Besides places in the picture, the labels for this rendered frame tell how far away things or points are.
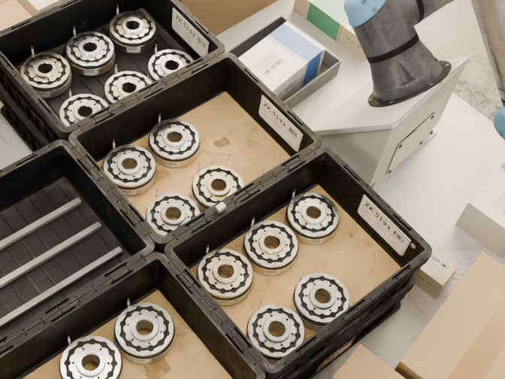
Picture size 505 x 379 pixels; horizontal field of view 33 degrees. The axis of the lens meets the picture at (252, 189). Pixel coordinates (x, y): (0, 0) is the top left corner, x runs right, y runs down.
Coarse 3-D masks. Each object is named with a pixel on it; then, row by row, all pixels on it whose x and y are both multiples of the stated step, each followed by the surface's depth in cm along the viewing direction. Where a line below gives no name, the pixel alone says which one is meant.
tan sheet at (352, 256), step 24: (312, 192) 169; (240, 240) 161; (336, 240) 163; (360, 240) 164; (312, 264) 159; (336, 264) 160; (360, 264) 161; (384, 264) 161; (264, 288) 155; (288, 288) 156; (360, 288) 158; (240, 312) 152
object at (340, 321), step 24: (288, 168) 159; (264, 192) 156; (216, 216) 151; (408, 264) 150; (384, 288) 147; (216, 312) 140; (360, 312) 145; (240, 336) 138; (312, 336) 140; (264, 360) 137; (288, 360) 137
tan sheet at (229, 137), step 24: (216, 96) 180; (192, 120) 176; (216, 120) 177; (240, 120) 177; (144, 144) 171; (216, 144) 173; (240, 144) 174; (264, 144) 174; (168, 168) 168; (192, 168) 169; (240, 168) 170; (264, 168) 171; (144, 192) 164; (168, 192) 165; (144, 216) 161
